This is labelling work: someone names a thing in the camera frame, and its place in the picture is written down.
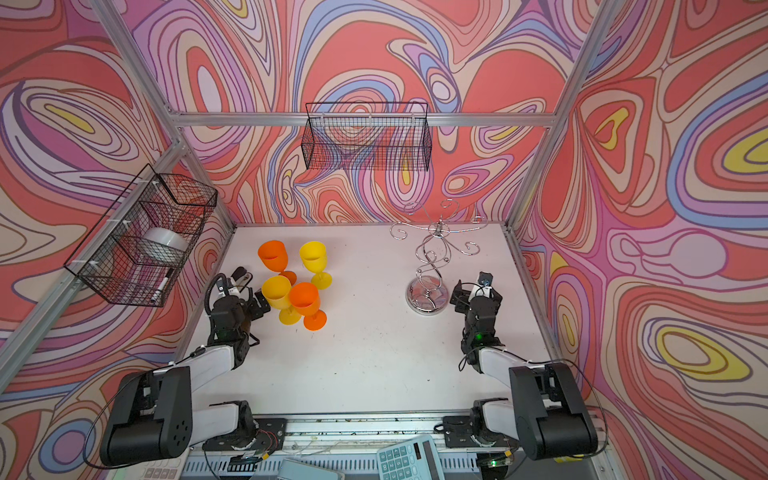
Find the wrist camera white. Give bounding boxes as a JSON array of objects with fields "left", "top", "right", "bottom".
[
  {"left": 470, "top": 271, "right": 503, "bottom": 302},
  {"left": 220, "top": 280, "right": 249, "bottom": 300}
]

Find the silver tape roll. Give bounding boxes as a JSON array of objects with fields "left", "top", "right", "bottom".
[{"left": 139, "top": 227, "right": 188, "bottom": 265}]

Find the white calculator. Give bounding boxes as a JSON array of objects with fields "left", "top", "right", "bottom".
[{"left": 135, "top": 450, "right": 190, "bottom": 480}]

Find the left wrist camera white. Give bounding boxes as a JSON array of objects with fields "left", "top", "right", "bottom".
[{"left": 220, "top": 280, "right": 249, "bottom": 300}]

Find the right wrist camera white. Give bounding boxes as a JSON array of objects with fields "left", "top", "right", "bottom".
[{"left": 470, "top": 271, "right": 503, "bottom": 302}]

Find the orange wine glass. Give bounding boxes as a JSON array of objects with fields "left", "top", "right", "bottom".
[
  {"left": 257, "top": 240, "right": 297, "bottom": 285},
  {"left": 289, "top": 282, "right": 327, "bottom": 331}
]

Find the left black wire basket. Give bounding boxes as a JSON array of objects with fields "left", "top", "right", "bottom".
[{"left": 64, "top": 165, "right": 218, "bottom": 308}]

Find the back black wire basket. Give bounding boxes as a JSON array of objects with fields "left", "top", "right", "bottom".
[{"left": 301, "top": 100, "right": 433, "bottom": 172}]

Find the teal calculator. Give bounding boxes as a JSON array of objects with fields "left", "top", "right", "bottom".
[{"left": 376, "top": 435, "right": 445, "bottom": 480}]

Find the black wire basket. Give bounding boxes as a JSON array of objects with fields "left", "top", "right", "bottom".
[
  {"left": 301, "top": 100, "right": 433, "bottom": 172},
  {"left": 64, "top": 165, "right": 218, "bottom": 308}
]

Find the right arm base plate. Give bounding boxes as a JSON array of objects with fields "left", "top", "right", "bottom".
[{"left": 433, "top": 414, "right": 519, "bottom": 450}]

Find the yellow wine glass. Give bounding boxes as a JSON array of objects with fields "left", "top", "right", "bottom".
[
  {"left": 261, "top": 275, "right": 301, "bottom": 325},
  {"left": 299, "top": 241, "right": 333, "bottom": 290}
]

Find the grey black stapler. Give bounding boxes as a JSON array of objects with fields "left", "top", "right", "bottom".
[{"left": 231, "top": 266, "right": 253, "bottom": 291}]

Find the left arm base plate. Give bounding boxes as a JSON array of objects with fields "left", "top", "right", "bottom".
[{"left": 202, "top": 417, "right": 288, "bottom": 453}]

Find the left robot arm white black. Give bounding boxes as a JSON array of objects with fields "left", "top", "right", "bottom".
[{"left": 99, "top": 267, "right": 271, "bottom": 469}]

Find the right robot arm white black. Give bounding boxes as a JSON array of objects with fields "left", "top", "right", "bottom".
[{"left": 450, "top": 280, "right": 600, "bottom": 460}]

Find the chrome wine glass rack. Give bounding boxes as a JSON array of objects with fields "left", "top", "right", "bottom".
[{"left": 389, "top": 199, "right": 489, "bottom": 316}]

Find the black marker pen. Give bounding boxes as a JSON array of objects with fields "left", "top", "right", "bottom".
[{"left": 150, "top": 273, "right": 169, "bottom": 305}]

